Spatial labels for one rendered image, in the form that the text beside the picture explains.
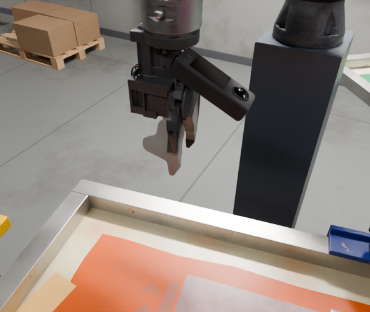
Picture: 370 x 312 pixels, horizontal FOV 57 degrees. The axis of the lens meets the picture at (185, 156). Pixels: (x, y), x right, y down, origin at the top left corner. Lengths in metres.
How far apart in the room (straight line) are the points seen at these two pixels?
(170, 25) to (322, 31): 0.43
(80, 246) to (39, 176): 1.74
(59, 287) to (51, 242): 0.07
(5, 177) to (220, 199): 1.37
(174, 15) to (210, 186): 1.77
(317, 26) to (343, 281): 0.48
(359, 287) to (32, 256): 0.53
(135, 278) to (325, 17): 0.61
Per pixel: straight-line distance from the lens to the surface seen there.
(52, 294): 0.62
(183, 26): 0.42
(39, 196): 2.24
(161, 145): 0.50
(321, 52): 0.77
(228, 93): 0.44
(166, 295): 0.58
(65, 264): 0.65
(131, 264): 0.62
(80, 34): 3.94
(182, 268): 0.61
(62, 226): 0.65
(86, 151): 2.49
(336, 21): 0.80
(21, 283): 0.61
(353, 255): 0.63
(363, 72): 1.37
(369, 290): 0.66
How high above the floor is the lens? 1.46
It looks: 39 degrees down
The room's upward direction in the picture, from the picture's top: straight up
